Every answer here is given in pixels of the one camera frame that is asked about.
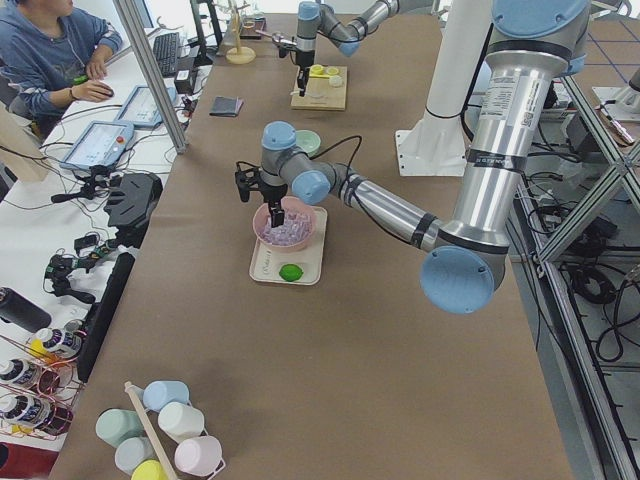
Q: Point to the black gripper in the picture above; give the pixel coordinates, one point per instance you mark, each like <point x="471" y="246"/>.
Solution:
<point x="302" y="59"/>
<point x="273" y="193"/>

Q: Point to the white ceramic spoon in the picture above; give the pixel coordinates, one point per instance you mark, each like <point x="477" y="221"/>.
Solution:
<point x="316" y="88"/>

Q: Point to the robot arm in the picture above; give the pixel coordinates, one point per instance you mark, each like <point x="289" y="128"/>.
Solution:
<point x="315" y="18"/>
<point x="496" y="63"/>

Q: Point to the pink bowl of ice cubes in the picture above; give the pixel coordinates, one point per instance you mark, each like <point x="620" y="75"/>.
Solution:
<point x="296" y="231"/>

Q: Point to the metal ice scoop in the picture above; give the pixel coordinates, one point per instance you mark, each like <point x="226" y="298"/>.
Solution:
<point x="270" y="36"/>

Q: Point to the mint green bowl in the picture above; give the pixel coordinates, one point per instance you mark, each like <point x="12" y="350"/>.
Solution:
<point x="309" y="141"/>

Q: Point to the stacked lemon slices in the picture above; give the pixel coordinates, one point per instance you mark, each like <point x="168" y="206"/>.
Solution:
<point x="317" y="70"/>

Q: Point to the bamboo cutting board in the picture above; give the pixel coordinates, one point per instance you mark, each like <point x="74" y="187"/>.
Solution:
<point x="334" y="100"/>

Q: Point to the cream rabbit tray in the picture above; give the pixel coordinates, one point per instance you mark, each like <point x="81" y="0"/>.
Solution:
<point x="267" y="263"/>

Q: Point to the green lime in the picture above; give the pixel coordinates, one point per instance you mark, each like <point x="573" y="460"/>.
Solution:
<point x="291" y="272"/>

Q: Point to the wooden mug tree stand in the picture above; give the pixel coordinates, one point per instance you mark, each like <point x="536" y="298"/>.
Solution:
<point x="238" y="54"/>

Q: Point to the dark tray at table edge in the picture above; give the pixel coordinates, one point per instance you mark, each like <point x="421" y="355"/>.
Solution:
<point x="251" y="29"/>

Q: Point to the folded grey cloth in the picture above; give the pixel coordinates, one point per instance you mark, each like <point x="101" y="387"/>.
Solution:
<point x="226" y="106"/>

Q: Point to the black keyboard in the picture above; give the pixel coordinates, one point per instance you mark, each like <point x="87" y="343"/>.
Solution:
<point x="166" y="48"/>

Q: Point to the black monitor stand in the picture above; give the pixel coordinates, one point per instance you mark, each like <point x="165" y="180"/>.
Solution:
<point x="130" y="205"/>

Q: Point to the teach pendant tablet far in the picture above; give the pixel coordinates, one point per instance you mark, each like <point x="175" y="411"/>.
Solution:
<point x="140" y="109"/>

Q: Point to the teach pendant tablet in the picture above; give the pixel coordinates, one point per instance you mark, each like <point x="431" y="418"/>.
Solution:
<point x="101" y="144"/>
<point x="140" y="109"/>

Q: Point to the teach pendant tablet near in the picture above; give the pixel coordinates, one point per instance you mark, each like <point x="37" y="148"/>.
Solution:
<point x="101" y="144"/>

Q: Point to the black bar device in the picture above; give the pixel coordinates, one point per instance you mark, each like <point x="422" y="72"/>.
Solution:
<point x="101" y="314"/>

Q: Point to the light blue cup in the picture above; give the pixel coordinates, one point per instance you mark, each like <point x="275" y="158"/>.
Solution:
<point x="159" y="393"/>

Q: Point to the wooden cup rack rod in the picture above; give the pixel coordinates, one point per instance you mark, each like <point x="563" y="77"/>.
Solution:
<point x="133" y="393"/>

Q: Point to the white cup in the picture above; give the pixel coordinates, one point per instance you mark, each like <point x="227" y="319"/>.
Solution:
<point x="181" y="421"/>

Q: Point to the pink cup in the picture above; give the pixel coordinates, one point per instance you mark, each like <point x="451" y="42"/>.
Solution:
<point x="199" y="456"/>

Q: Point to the person in blue hoodie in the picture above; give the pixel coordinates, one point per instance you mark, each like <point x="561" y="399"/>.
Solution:
<point x="55" y="54"/>

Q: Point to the mint green cup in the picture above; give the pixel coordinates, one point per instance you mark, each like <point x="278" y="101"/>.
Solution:
<point x="114" y="426"/>

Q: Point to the black bottle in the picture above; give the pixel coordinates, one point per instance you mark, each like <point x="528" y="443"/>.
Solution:
<point x="21" y="312"/>

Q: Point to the grey blue cup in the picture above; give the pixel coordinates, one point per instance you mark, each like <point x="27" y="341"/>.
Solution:
<point x="132" y="452"/>

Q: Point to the yellow cup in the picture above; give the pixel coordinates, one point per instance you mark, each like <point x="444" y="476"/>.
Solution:
<point x="149" y="470"/>

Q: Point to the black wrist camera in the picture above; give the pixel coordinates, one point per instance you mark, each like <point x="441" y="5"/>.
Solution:
<point x="287" y="47"/>
<point x="247" y="179"/>

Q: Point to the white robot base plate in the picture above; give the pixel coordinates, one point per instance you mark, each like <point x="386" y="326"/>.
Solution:
<point x="426" y="154"/>

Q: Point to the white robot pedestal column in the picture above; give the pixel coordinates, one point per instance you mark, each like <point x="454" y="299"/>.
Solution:
<point x="465" y="34"/>

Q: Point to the aluminium frame post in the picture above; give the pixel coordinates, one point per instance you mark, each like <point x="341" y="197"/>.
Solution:
<point x="132" y="23"/>

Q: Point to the copper wire basket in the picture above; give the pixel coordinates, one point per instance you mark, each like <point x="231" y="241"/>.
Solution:
<point x="40" y="383"/>

